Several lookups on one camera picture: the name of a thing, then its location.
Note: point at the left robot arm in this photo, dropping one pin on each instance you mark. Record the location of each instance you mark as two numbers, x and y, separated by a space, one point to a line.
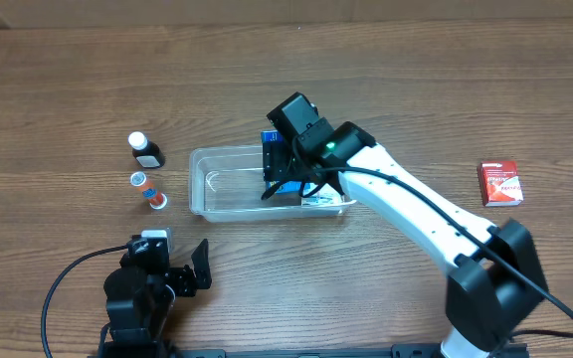
141 294

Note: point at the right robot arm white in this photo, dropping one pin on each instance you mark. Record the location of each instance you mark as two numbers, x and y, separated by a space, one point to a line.
494 276

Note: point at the dark bottle white cap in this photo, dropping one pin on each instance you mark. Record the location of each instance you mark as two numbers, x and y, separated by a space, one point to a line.
146 152

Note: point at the white bandage box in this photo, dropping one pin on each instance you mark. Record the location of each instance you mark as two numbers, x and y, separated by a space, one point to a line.
325 196

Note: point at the clear plastic container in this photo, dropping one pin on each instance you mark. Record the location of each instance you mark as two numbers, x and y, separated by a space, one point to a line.
226 185

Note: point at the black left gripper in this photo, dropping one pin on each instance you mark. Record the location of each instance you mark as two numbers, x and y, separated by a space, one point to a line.
188 274

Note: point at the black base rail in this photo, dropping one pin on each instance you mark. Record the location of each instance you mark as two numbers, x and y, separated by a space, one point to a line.
311 352

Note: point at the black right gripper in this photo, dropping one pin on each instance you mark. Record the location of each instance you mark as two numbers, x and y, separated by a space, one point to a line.
274 161

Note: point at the red Panadol box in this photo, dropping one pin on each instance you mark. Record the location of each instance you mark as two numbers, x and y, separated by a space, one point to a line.
499 183

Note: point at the orange tube white cap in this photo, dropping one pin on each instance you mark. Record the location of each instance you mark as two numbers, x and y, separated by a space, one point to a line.
156 199

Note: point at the blue VapoDrops box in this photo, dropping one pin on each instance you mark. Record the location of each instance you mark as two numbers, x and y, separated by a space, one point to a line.
278 163

